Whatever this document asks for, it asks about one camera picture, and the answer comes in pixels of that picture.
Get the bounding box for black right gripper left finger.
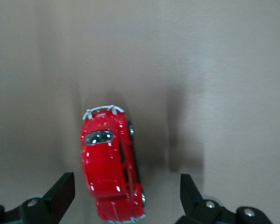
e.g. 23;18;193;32
0;172;76;224

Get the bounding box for red beetle toy car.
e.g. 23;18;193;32
80;105;147;224

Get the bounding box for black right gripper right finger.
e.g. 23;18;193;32
174;173;272;224

